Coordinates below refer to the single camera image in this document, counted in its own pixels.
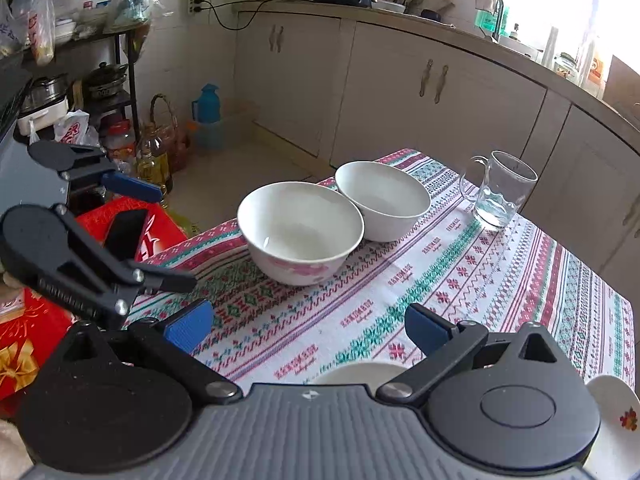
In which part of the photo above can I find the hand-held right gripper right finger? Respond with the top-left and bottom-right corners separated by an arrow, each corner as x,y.
375,304 -> 576,403

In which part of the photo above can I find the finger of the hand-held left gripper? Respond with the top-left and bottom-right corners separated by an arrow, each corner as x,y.
27,140 -> 164,204
25,204 -> 197,330

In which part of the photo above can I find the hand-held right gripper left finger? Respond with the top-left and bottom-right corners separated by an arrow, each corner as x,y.
47,298 -> 244,404

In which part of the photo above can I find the white bowl faint floral print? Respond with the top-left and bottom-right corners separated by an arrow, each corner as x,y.
314,362 -> 408,386

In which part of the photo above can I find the plain white bowl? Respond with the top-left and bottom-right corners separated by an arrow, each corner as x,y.
334,161 -> 432,242

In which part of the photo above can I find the white bowl pink floral print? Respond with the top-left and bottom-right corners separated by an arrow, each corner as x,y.
237,181 -> 365,287

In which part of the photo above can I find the flat-rimmed white floral plate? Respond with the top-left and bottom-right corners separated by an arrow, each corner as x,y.
584,374 -> 640,480

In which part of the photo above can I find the cooking oil bottle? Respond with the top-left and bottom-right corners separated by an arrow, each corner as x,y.
136,125 -> 173,196

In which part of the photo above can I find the red lidded plastic jar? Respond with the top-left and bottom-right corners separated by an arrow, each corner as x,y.
102,120 -> 137,161

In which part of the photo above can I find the patterned woven tablecloth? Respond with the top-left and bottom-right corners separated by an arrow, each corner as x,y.
127,148 -> 636,396

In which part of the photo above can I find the wicker basket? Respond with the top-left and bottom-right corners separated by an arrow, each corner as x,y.
150,94 -> 193,171

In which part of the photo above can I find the red and white plastic bag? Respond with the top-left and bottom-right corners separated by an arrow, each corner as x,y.
52,109 -> 101,148

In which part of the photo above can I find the steel steamer pot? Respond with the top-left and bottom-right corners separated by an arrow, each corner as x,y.
17,74 -> 71,136

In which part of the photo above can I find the blue thermos flask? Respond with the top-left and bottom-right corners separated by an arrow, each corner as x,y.
191,83 -> 222,123

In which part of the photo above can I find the black cooking pot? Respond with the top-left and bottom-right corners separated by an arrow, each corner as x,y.
85,61 -> 130,101

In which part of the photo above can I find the black metal shelf rack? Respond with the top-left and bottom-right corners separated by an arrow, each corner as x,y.
0,20 -> 146,141

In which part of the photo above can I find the red gift box gold bow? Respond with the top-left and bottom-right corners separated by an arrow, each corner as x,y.
0,290 -> 76,401

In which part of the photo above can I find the clear glass mug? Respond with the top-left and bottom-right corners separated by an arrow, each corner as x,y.
459,150 -> 539,232

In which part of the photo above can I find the clear bag with yellow contents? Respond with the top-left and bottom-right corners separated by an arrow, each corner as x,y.
27,0 -> 56,66

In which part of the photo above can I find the kitchen countertop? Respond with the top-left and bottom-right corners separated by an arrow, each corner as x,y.
237,0 -> 640,131

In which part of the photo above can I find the slim white bottle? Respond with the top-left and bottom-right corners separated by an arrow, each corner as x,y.
542,27 -> 560,68

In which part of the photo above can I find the brown cardboard box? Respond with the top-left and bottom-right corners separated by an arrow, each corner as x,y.
602,55 -> 640,116

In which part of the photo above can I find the orange and white carton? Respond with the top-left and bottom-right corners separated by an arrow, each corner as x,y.
585,35 -> 608,96

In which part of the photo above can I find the green dish soap bottle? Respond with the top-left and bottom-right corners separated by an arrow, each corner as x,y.
475,0 -> 506,33

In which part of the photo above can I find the utensil holder with utensils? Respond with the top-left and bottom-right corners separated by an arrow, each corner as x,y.
380,0 -> 456,23

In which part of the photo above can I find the metal kitchen faucet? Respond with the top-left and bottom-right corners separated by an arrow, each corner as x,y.
460,0 -> 506,43

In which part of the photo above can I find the black power cable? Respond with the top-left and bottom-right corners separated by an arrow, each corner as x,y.
197,0 -> 273,31

